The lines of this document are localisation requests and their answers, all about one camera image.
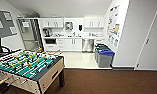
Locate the grey bin green lid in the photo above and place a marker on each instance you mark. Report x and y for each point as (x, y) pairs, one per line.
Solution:
(101, 47)

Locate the white sink base cabinet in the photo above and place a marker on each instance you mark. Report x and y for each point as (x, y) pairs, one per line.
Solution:
(73, 45)

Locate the black coffee machine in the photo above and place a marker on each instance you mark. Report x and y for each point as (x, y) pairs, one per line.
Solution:
(47, 32)

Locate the small blue white notice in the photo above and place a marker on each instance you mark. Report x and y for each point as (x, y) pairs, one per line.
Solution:
(110, 39)

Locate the white drawer stack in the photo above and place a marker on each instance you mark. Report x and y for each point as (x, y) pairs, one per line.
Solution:
(60, 45)
(98, 41)

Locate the stainless steel dishwasher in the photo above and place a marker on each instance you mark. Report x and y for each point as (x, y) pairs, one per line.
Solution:
(88, 45)

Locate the grey bin blue lid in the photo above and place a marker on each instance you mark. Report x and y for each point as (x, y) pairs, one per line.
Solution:
(105, 60)

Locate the large colourful wall poster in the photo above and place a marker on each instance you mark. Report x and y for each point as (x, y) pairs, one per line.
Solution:
(113, 20)

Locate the white door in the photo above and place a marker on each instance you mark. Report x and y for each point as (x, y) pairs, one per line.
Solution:
(150, 50)

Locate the stainless steel refrigerator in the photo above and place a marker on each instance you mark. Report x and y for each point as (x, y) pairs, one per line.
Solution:
(29, 36)

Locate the black built-in microwave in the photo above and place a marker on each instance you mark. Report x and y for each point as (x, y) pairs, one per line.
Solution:
(50, 41)

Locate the foosball table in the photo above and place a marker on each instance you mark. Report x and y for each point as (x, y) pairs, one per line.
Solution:
(27, 65)

